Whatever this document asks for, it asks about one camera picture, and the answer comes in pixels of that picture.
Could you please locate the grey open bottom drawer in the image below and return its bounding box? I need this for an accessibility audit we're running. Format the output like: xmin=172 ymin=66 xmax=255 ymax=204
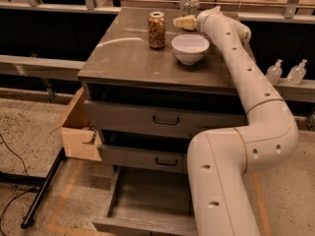
xmin=93 ymin=166 xmax=197 ymax=236

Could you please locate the clear sanitizer pump bottle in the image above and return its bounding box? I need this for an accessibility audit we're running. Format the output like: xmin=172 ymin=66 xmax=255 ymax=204
xmin=266 ymin=59 xmax=283 ymax=85

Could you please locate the black middle drawer handle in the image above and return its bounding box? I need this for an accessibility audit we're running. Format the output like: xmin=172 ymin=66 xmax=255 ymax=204
xmin=155 ymin=157 xmax=178 ymax=167

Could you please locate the brown patterned soda can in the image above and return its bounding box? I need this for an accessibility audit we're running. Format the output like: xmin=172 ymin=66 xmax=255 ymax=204
xmin=148 ymin=11 xmax=166 ymax=49

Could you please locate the open cardboard box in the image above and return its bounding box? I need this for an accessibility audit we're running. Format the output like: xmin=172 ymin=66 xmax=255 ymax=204
xmin=51 ymin=88 xmax=101 ymax=161

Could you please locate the white ceramic bowl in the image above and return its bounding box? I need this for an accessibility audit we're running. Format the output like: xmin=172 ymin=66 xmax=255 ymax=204
xmin=171 ymin=34 xmax=210 ymax=65

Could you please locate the black drawer handle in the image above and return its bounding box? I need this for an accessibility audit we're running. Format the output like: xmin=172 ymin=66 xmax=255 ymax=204
xmin=152 ymin=115 xmax=180 ymax=126
xmin=155 ymin=157 xmax=178 ymax=167

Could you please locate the black floor cable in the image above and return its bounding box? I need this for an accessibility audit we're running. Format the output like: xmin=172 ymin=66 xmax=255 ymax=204
xmin=0 ymin=133 xmax=39 ymax=236

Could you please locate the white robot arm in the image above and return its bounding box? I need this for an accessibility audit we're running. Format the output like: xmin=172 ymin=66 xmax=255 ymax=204
xmin=173 ymin=7 xmax=298 ymax=236

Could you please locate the black top drawer handle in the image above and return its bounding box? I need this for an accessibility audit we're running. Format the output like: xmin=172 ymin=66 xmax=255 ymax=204
xmin=152 ymin=115 xmax=180 ymax=126

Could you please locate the black metal floor bar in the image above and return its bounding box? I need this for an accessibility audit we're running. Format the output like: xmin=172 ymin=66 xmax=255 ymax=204
xmin=21 ymin=148 xmax=66 ymax=229

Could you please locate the green white 7up can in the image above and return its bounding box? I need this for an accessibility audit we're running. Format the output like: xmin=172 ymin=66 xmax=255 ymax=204
xmin=182 ymin=0 xmax=200 ymax=17

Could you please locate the grey drawer cabinet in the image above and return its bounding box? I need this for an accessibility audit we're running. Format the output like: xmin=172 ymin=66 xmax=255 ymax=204
xmin=79 ymin=9 xmax=259 ymax=236

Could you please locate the grey top drawer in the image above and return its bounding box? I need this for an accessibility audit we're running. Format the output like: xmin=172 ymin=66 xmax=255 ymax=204
xmin=84 ymin=100 xmax=246 ymax=138

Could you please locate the grey middle drawer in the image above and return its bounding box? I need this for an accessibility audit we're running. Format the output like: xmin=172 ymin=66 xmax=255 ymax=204
xmin=97 ymin=145 xmax=187 ymax=173

